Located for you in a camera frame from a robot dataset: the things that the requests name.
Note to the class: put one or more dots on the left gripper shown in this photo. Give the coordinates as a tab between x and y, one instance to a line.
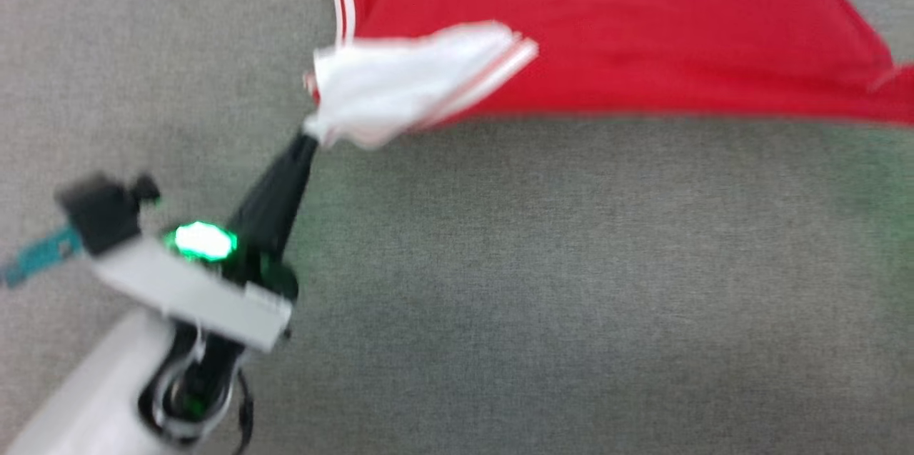
193	291

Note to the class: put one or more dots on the red and white garment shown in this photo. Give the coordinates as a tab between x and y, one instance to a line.
643	26

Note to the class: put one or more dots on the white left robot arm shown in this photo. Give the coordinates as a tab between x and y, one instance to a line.
78	398

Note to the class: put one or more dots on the grey fabric sofa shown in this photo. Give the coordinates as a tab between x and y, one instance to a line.
571	283

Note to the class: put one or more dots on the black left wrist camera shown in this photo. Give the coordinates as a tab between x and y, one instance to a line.
107	216

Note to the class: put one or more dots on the teal left camera plug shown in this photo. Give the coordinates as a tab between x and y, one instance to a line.
39	256

